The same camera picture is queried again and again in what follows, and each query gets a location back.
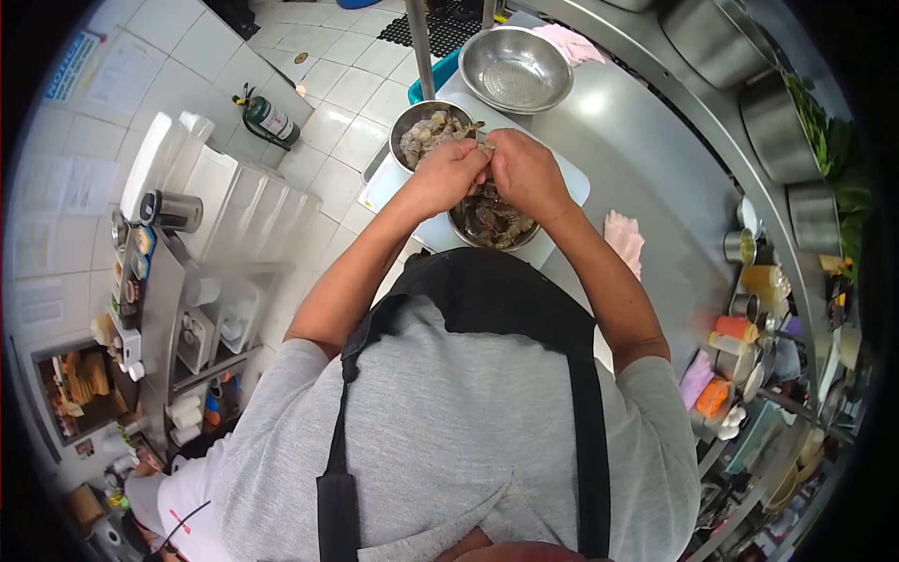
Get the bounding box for person's left hand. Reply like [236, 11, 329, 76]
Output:
[403, 138, 494, 221]

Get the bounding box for person's right hand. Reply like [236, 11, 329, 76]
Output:
[485, 128, 579, 228]

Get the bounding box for person's left fingers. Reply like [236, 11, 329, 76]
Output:
[449, 140, 494, 198]

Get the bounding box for person's right fingers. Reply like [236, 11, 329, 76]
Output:
[485, 131, 522, 205]

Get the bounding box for pile of peeled shrimp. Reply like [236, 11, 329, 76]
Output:
[399, 110, 487, 170]

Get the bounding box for pile of dark unpeeled shrimp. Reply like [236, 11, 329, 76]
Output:
[455, 183, 537, 249]

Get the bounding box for white cutting board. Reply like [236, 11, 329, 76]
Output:
[357, 91, 591, 272]

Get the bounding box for steel bowl with unpeeled shrimp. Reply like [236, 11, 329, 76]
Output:
[447, 181, 542, 253]

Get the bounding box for steel bowl with peeled shrimp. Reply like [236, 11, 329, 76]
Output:
[388, 100, 480, 176]

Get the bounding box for teal plastic tray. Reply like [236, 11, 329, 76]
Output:
[407, 47, 464, 106]

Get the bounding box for large steel colander bowl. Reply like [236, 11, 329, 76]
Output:
[458, 26, 575, 116]

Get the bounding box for steel pole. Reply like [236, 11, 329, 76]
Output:
[405, 0, 437, 102]

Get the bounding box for black floor mat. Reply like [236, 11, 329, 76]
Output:
[376, 7, 494, 59]

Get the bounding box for pink cloth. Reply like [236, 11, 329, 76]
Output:
[603, 209, 646, 282]
[532, 23, 606, 68]

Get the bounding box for green fire extinguisher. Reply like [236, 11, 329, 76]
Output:
[232, 82, 302, 153]

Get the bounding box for large steel pot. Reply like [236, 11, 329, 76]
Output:
[738, 69, 824, 185]
[659, 0, 777, 90]

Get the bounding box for stack of white plastic containers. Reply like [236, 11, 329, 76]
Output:
[119, 110, 324, 262]

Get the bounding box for small steel cup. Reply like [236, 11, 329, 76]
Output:
[722, 228, 759, 266]

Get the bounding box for person's body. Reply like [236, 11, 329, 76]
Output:
[213, 246, 703, 562]

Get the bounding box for orange squeeze bottle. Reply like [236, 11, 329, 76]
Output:
[714, 315, 761, 344]

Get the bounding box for clear tub of orange sauce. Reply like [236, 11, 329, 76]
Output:
[740, 264, 792, 309]

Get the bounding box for purple cloth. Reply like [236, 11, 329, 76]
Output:
[679, 349, 716, 412]

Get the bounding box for steel flask with black lid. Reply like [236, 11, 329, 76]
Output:
[138, 189, 205, 235]

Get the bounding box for orange lidded container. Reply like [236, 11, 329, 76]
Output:
[694, 378, 733, 420]

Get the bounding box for medium steel pot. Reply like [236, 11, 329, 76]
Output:
[786, 180, 842, 257]

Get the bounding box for steel shelf unit with supplies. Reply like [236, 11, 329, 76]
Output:
[88, 207, 296, 458]

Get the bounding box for bunch of green leaves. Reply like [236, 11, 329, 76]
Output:
[784, 72, 874, 283]

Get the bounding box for blue and white wall notice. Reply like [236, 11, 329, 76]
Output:
[43, 31, 103, 104]

